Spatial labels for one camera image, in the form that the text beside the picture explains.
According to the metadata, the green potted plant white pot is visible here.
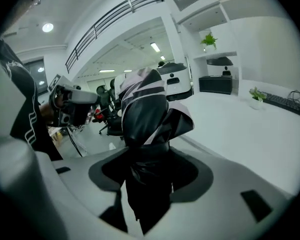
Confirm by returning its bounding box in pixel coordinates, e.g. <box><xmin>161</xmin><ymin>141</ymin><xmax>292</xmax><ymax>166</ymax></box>
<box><xmin>200</xmin><ymin>32</ymin><xmax>219</xmax><ymax>53</ymax></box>

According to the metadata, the black box device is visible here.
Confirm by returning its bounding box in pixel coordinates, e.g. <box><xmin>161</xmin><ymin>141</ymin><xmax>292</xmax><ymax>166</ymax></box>
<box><xmin>198</xmin><ymin>74</ymin><xmax>233</xmax><ymax>95</ymax></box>

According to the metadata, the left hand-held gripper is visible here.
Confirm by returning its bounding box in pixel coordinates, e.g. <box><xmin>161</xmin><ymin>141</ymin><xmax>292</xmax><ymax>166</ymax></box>
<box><xmin>48</xmin><ymin>74</ymin><xmax>101</xmax><ymax>129</ymax></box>

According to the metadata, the black flat dish device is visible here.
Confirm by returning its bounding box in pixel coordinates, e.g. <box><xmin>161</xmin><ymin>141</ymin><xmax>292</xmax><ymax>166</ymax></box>
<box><xmin>205</xmin><ymin>56</ymin><xmax>234</xmax><ymax>66</ymax></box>

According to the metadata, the black office chair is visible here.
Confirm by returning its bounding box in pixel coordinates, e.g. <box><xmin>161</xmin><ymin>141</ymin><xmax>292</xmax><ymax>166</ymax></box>
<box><xmin>95</xmin><ymin>78</ymin><xmax>126</xmax><ymax>141</ymax></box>

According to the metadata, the black cables bundle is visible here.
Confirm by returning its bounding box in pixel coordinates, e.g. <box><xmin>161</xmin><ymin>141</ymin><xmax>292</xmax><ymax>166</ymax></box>
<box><xmin>287</xmin><ymin>89</ymin><xmax>300</xmax><ymax>104</ymax></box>

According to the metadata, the white wall shelf unit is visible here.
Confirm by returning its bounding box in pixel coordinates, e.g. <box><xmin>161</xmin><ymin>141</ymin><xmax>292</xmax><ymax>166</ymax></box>
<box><xmin>176</xmin><ymin>0</ymin><xmax>286</xmax><ymax>95</ymax></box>

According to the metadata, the person's left forearm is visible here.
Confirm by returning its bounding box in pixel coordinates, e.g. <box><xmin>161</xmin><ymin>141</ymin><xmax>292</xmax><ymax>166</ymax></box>
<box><xmin>38</xmin><ymin>101</ymin><xmax>56</xmax><ymax>126</ymax></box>

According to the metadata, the small potted plant white pot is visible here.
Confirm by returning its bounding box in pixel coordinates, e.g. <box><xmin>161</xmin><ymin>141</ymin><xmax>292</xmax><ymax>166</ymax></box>
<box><xmin>248</xmin><ymin>86</ymin><xmax>267</xmax><ymax>111</ymax></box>

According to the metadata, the white rounded robot base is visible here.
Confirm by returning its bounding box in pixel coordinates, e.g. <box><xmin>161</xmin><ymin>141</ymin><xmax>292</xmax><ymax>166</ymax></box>
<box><xmin>156</xmin><ymin>61</ymin><xmax>194</xmax><ymax>102</ymax></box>

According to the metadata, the black metal balcony railing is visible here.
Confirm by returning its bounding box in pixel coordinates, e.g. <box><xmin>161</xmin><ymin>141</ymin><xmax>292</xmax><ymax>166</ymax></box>
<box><xmin>64</xmin><ymin>0</ymin><xmax>165</xmax><ymax>74</ymax></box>

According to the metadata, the black keyboard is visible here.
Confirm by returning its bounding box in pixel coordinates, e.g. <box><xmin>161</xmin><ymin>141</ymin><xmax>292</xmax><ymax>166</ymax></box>
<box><xmin>261</xmin><ymin>91</ymin><xmax>300</xmax><ymax>121</ymax></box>

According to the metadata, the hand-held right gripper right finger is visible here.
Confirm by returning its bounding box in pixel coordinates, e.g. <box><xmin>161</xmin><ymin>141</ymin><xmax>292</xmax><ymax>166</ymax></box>
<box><xmin>149</xmin><ymin>145</ymin><xmax>295</xmax><ymax>240</ymax></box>

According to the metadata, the person's black printed shirt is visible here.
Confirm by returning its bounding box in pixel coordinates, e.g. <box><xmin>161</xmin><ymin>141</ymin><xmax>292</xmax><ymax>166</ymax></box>
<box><xmin>0</xmin><ymin>37</ymin><xmax>64</xmax><ymax>162</ymax></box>

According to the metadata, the black cable with white strap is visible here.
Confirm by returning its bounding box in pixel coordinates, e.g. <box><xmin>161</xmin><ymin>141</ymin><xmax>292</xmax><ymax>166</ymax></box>
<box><xmin>66</xmin><ymin>126</ymin><xmax>88</xmax><ymax>158</ymax></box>

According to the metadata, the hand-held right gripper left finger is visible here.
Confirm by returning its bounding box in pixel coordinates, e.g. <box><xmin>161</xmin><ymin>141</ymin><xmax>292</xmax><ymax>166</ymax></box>
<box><xmin>51</xmin><ymin>147</ymin><xmax>144</xmax><ymax>240</ymax></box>

